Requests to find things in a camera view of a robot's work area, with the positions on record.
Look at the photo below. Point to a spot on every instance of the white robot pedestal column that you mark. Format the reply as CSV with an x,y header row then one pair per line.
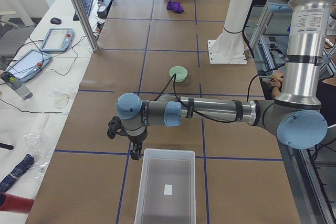
x,y
229,47

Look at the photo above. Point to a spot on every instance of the red cylinder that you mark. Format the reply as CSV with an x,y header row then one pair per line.
x,y
16,204

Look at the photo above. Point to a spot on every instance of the person in black shirt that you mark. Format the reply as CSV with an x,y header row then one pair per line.
x,y
325,93

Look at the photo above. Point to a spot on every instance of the clear plastic bin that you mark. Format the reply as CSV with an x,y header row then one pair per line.
x,y
167,187

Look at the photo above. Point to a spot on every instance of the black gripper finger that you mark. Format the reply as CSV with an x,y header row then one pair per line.
x,y
135,152

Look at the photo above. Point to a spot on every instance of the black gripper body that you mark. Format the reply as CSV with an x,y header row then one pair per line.
x,y
137,139

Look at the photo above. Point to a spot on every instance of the black computer mouse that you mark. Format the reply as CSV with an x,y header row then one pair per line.
x,y
55,21

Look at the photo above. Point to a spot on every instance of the purple cloth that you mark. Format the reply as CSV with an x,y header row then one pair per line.
x,y
176,7

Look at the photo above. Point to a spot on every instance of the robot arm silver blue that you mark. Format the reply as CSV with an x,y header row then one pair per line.
x,y
293,117

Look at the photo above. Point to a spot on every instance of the black keyboard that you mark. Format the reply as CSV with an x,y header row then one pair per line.
x,y
87,5

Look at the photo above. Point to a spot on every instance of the mint green bowl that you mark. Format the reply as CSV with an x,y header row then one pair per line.
x,y
180,72

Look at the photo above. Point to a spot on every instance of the blue folded umbrella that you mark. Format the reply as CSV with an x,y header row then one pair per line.
x,y
18,171

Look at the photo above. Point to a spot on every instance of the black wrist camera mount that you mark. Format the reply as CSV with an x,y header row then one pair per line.
x,y
115,128

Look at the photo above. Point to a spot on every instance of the aluminium frame post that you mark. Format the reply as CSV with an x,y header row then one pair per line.
x,y
85,24

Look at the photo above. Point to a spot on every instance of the clear water bottle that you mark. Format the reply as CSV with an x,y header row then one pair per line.
x,y
16,85

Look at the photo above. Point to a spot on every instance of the teach pendant tablet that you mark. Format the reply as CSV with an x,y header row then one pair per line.
x,y
29,65
57,40

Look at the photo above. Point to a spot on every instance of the teach pendant tablet far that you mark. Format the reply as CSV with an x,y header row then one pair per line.
x,y
57,40

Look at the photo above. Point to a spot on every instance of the crumpled clear plastic wrap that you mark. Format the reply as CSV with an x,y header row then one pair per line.
x,y
41,151

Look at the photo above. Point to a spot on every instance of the white crumpled cloth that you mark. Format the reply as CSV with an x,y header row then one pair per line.
x,y
63,96

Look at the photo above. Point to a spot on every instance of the teach pendant tablet near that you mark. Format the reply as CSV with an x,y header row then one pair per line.
x,y
29,65

